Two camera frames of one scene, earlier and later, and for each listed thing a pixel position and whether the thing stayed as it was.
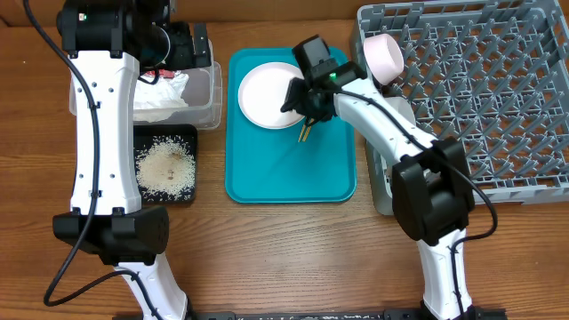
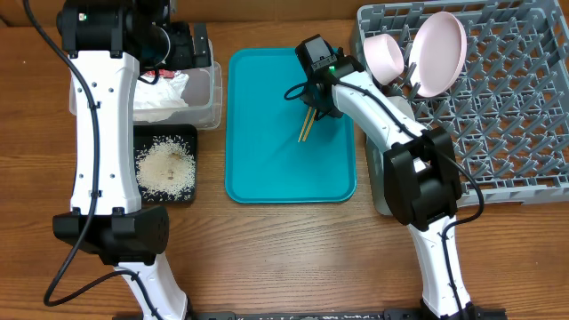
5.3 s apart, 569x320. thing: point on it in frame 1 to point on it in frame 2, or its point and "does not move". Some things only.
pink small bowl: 384,56 does not move
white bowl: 402,107 does not move
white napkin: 156,101 does not move
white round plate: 262,92 to 438,51
